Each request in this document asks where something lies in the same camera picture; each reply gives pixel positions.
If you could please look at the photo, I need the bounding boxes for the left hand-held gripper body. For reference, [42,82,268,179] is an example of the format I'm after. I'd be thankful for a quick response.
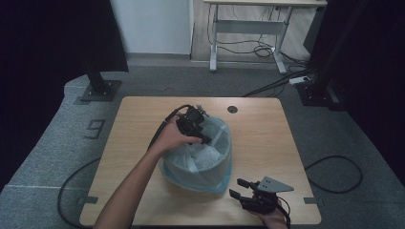
[175,104,211,138]

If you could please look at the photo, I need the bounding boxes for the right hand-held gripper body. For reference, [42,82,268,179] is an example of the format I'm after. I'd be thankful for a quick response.
[241,176,294,215]

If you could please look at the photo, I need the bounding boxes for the white plastic bag blue edge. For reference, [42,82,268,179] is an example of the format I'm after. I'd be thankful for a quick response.
[159,114,234,195]

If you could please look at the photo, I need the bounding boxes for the person's right hand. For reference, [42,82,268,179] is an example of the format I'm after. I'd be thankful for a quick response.
[253,204,290,229]

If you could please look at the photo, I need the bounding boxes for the person's left hand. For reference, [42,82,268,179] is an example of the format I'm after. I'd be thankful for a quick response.
[148,116,203,157]

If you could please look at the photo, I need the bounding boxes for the black metal stand square base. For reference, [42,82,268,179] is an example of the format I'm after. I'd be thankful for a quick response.
[79,61,123,103]

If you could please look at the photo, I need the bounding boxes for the white-legged desk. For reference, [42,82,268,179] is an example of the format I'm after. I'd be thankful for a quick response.
[203,0,329,75]

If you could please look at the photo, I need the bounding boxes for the white power strip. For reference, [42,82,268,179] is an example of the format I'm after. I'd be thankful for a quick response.
[288,75,311,86]

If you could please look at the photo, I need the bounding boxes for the dark curtain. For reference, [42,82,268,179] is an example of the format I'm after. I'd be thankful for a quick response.
[309,0,405,187]
[0,0,130,190]

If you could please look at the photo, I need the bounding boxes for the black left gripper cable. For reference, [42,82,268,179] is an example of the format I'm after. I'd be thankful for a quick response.
[56,104,192,229]

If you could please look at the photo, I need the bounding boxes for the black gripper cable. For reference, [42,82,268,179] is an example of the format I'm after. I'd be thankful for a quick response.
[56,104,192,229]
[276,155,364,229]

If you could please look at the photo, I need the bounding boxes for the black floor cables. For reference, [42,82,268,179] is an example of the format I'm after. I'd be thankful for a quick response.
[242,65,314,98]

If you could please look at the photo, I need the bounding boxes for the tangle of black cables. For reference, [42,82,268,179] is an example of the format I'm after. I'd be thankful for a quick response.
[206,4,311,70]

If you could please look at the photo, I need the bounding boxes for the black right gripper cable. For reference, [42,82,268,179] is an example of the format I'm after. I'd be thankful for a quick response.
[276,155,364,229]

